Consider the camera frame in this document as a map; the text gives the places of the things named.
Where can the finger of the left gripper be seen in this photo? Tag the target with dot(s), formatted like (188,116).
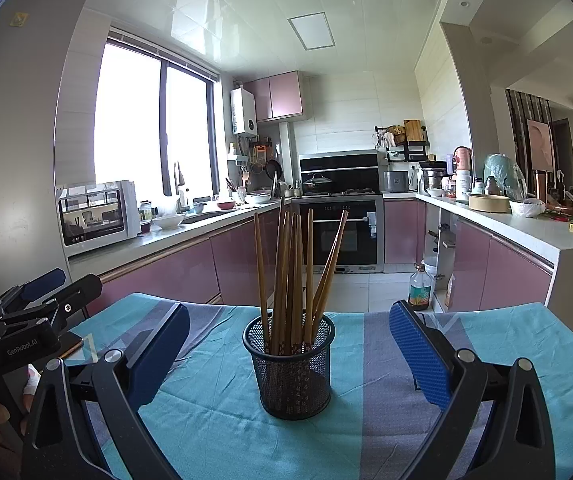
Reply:
(74,297)
(41,282)

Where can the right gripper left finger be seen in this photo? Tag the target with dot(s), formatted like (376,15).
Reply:
(60,441)

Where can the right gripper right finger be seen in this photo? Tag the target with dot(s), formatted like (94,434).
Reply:
(517,441)

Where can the wooden chopstick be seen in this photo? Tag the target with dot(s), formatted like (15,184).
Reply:
(277,285)
(307,336)
(261,283)
(326,274)
(334,264)
(281,333)
(288,263)
(296,338)

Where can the smartphone on table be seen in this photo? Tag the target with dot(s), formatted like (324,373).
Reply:
(70,343)

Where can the white microwave oven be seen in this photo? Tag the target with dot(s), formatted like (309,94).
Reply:
(97,215)

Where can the white bowl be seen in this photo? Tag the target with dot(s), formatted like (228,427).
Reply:
(169,221)

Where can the teal and grey tablecloth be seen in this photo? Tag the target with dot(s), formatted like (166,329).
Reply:
(351,411)

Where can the oil bottle on floor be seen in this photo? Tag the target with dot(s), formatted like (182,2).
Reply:
(420,284)

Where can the black mesh utensil holder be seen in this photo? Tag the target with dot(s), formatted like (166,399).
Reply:
(294,387)

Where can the white water heater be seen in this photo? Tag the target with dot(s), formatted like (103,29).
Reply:
(243,111)

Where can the round bamboo steamer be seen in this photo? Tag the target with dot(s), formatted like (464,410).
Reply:
(492,204)

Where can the teal covered appliance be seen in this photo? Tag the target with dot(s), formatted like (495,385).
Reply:
(508,176)

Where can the black built-in oven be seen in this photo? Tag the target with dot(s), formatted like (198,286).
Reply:
(350,182)

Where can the pink thermos jug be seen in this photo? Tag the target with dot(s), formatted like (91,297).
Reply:
(463,160)

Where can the ceiling light panel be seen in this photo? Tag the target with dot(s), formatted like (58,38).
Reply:
(313,31)

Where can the pink wall cabinet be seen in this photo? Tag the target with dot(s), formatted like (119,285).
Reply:
(278,97)

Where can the black wall shelf rack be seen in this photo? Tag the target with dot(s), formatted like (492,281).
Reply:
(407,142)

